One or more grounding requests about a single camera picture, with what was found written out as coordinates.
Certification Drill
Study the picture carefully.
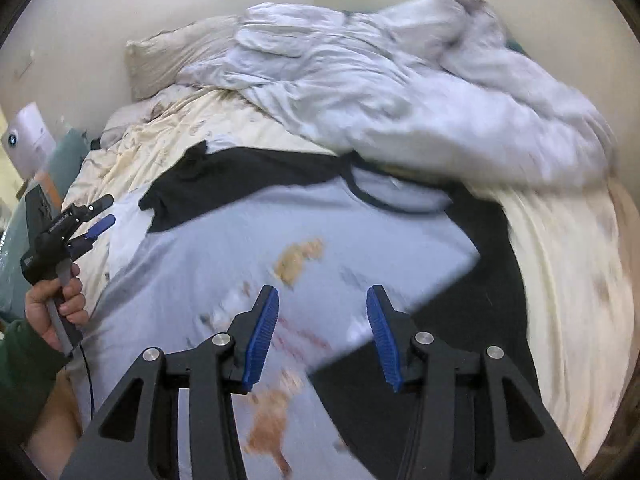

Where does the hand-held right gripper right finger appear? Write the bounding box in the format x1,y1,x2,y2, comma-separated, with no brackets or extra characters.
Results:
366,285,583,480

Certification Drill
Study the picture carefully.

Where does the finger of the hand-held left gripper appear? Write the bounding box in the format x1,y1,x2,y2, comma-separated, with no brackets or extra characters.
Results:
67,214,117,256
75,194,115,221

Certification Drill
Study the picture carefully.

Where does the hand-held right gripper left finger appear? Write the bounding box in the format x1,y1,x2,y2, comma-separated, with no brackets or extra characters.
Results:
60,285,280,480

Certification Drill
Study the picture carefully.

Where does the black sleeved white t-shirt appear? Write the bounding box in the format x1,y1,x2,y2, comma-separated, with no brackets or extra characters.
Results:
65,140,543,480

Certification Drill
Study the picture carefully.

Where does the person's left forearm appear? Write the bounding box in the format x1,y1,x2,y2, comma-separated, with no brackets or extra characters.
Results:
0,317,68,446

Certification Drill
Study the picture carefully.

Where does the person's left hand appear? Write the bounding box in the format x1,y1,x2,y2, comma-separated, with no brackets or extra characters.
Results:
25,262,90,351

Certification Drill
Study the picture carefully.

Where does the white air purifier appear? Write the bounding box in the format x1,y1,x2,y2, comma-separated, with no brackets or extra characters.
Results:
0,102,57,178

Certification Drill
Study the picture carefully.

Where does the beige pillow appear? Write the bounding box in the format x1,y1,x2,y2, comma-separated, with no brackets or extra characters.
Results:
125,15,241,101

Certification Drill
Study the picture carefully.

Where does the person's bare leg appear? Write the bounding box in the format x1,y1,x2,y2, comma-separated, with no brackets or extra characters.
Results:
25,375,83,480

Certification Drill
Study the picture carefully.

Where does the yellow cartoon print bed sheet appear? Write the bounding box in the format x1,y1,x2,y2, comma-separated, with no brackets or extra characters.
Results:
62,85,636,466

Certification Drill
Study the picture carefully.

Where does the grey crumpled duvet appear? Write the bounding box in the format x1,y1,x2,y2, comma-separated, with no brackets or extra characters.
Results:
175,0,618,186

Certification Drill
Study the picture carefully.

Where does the black cable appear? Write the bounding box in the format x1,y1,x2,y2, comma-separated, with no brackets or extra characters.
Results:
75,345,97,421

